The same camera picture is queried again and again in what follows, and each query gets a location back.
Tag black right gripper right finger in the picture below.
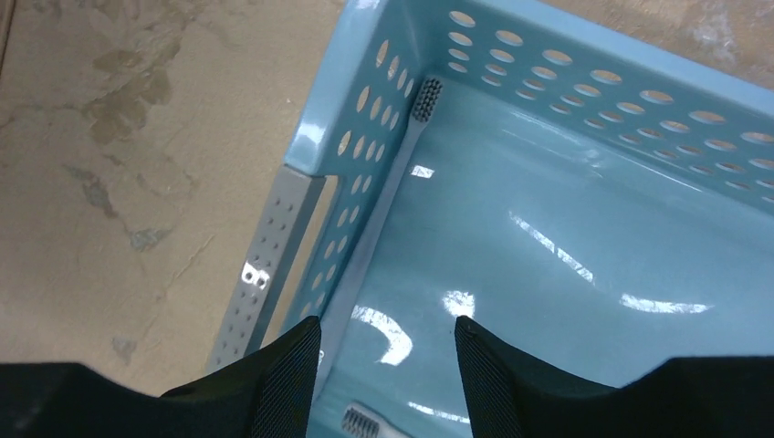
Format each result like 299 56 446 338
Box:
455 316 773 437

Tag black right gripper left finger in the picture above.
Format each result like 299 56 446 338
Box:
1 316 321 437

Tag grey toothbrush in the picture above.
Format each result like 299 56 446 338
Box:
341 402 410 438

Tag light blue perforated plastic basket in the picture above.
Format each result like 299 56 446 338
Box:
205 0 774 438

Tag white toothbrush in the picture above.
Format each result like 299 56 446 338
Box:
313 76 444 399

